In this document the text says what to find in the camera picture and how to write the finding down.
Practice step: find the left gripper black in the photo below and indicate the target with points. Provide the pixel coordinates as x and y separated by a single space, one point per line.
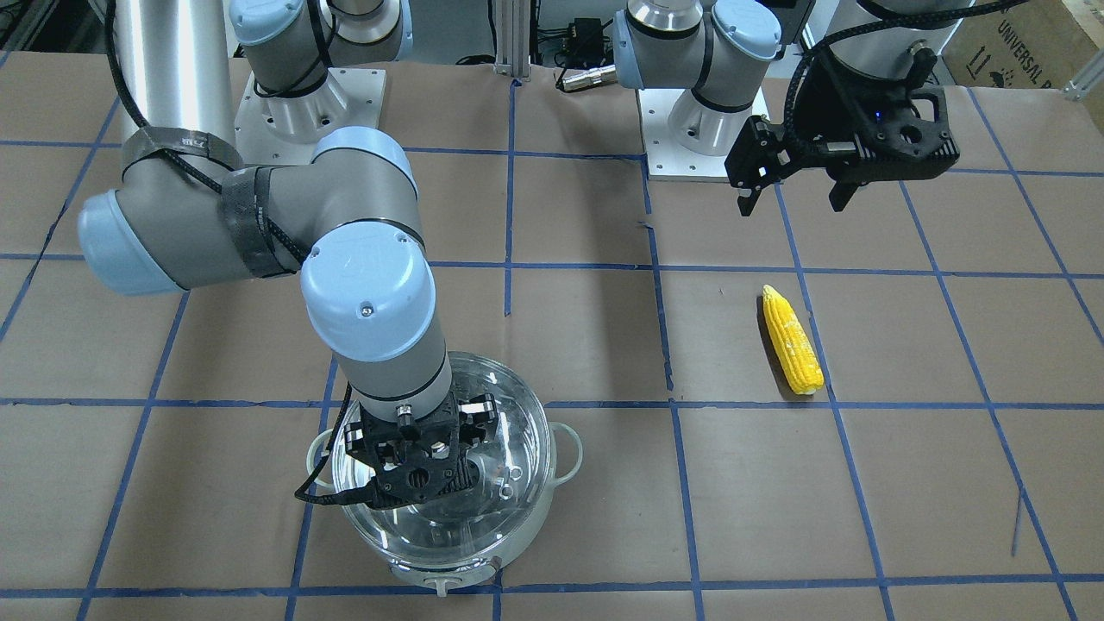
818 119

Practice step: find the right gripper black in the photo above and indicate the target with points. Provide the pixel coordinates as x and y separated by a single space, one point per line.
356 441

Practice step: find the glass pot lid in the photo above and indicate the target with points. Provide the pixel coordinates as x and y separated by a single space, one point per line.
509 483

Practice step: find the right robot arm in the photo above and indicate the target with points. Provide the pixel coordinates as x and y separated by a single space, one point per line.
191 213

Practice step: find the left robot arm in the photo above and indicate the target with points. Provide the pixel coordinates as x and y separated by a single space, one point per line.
721 52

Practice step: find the pale green cooking pot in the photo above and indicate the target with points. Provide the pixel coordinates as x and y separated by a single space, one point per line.
535 492

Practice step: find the yellow corn cob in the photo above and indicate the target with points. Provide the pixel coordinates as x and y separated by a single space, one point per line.
793 348

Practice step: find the cardboard box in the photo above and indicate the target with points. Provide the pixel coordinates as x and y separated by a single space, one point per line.
1040 44

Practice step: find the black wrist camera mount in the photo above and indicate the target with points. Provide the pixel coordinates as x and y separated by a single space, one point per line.
896 134

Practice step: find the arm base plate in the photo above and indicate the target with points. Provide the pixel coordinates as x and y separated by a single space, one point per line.
285 131
684 140

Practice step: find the aluminium frame post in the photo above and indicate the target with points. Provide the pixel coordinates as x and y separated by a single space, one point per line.
512 38

